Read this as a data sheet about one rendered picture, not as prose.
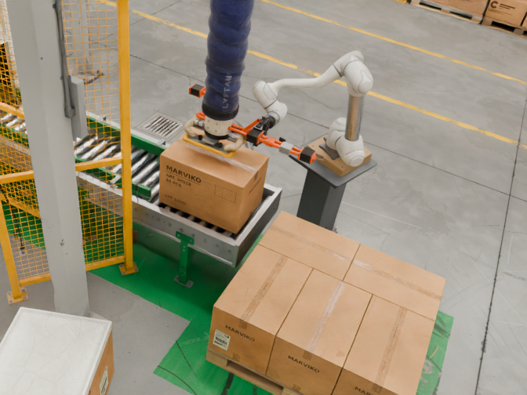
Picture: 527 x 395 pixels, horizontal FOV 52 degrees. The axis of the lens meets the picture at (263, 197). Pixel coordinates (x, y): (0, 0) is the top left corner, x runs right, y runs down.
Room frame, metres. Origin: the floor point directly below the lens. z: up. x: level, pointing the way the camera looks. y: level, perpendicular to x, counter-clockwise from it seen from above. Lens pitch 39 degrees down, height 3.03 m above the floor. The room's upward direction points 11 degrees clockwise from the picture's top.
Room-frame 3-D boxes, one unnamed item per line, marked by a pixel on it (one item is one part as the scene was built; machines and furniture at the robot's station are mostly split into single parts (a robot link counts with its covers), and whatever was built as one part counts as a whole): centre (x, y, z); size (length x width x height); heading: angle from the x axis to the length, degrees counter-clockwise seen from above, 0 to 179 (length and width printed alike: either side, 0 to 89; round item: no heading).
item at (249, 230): (2.77, 0.00, 0.58); 0.70 x 0.03 x 0.06; 162
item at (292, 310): (2.27, -0.55, 0.34); 1.20 x 1.00 x 0.40; 72
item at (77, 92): (2.14, 0.99, 1.62); 0.20 x 0.05 x 0.30; 72
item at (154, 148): (3.50, 1.36, 0.60); 1.60 x 0.10 x 0.09; 72
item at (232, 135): (2.88, 0.36, 1.14); 0.34 x 0.25 x 0.06; 72
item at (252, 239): (2.77, 0.00, 0.48); 0.70 x 0.03 x 0.15; 162
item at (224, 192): (2.88, 0.36, 0.75); 0.60 x 0.40 x 0.40; 73
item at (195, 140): (2.79, 0.39, 1.10); 0.34 x 0.10 x 0.05; 72
